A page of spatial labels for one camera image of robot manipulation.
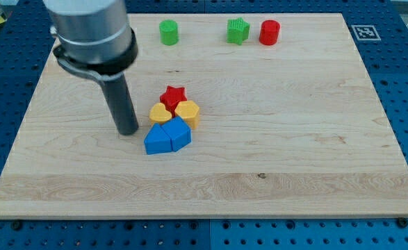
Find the red cylinder block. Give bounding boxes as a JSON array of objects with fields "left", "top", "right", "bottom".
[{"left": 259, "top": 19, "right": 281, "bottom": 46}]

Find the fiducial marker tag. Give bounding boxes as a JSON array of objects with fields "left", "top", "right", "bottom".
[{"left": 351, "top": 24, "right": 381, "bottom": 41}]

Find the green cylinder block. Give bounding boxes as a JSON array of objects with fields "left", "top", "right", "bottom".
[{"left": 159, "top": 19, "right": 179, "bottom": 46}]

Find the blue pentagon block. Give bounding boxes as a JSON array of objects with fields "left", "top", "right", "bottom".
[{"left": 161, "top": 117, "right": 191, "bottom": 151}]

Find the yellow hexagon block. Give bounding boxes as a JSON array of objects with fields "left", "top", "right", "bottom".
[{"left": 174, "top": 100, "right": 200, "bottom": 129}]

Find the green star block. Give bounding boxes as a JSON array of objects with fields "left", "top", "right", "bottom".
[{"left": 227, "top": 17, "right": 250, "bottom": 45}]

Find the blue triangle block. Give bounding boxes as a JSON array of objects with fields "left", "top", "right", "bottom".
[{"left": 144, "top": 124, "right": 172, "bottom": 155}]

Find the wooden board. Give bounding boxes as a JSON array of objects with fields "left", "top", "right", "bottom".
[{"left": 0, "top": 14, "right": 408, "bottom": 220}]

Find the yellow heart block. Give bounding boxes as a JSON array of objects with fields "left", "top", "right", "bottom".
[{"left": 149, "top": 103, "right": 172, "bottom": 125}]

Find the dark cylindrical pointer rod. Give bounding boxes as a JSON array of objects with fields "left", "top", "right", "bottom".
[{"left": 100, "top": 72, "right": 138, "bottom": 135}]

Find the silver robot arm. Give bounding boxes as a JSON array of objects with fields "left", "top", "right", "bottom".
[{"left": 43, "top": 0, "right": 138, "bottom": 85}]

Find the red star block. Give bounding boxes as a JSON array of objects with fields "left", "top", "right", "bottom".
[{"left": 159, "top": 85, "right": 187, "bottom": 117}]

